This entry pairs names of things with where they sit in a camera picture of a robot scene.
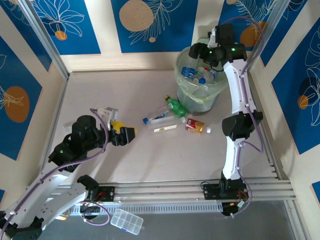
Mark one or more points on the white bottle red cap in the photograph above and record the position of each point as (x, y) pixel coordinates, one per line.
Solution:
(206, 69)

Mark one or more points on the clear bottle white cap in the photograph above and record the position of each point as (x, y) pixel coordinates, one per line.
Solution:
(198, 73)

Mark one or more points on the Pepsi bottle blue label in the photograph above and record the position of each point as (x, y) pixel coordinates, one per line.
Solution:
(212, 75)
(187, 72)

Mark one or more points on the red label tea bottle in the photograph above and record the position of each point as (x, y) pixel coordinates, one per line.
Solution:
(195, 125)

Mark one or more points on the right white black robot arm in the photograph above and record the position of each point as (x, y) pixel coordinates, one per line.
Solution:
(237, 87)

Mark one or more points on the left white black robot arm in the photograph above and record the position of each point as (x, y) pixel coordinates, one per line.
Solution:
(37, 195)

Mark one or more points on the green-lined trash bin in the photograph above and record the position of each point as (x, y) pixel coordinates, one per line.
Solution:
(185, 87)

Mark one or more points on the green Sprite bottle yellow cap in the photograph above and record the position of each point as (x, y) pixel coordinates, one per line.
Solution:
(176, 106)

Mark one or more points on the clear plastic compartment box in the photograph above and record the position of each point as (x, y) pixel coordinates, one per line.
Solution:
(126, 221)

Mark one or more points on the grey metal shelf sheet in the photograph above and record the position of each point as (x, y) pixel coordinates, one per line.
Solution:
(200, 227)

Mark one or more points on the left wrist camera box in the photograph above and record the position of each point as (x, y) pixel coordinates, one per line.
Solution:
(112, 113)

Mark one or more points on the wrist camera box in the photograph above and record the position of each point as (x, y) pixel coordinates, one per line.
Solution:
(112, 113)
(212, 37)

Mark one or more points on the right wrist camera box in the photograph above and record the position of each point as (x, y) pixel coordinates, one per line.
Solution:
(212, 37)

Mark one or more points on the aluminium side rail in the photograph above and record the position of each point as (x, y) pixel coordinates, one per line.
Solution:
(60, 100)
(273, 165)

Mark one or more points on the aluminium frame post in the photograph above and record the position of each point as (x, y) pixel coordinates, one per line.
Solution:
(45, 37)
(272, 12)

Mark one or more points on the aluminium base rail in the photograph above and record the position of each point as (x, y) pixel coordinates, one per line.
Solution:
(162, 190)

